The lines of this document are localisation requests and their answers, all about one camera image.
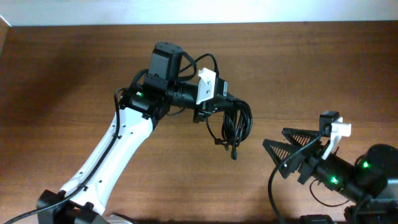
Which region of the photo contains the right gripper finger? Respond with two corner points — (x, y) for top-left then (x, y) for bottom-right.
(262, 139), (305, 179)
(282, 128), (319, 148)

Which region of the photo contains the thick black cable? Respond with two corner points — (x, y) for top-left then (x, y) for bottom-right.
(221, 98), (253, 161)

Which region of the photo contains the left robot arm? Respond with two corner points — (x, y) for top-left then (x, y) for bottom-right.
(37, 42), (237, 223)

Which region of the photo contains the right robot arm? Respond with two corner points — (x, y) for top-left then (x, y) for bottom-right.
(262, 128), (397, 223)

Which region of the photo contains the left camera cable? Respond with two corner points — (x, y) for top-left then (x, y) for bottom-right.
(0, 53), (220, 224)

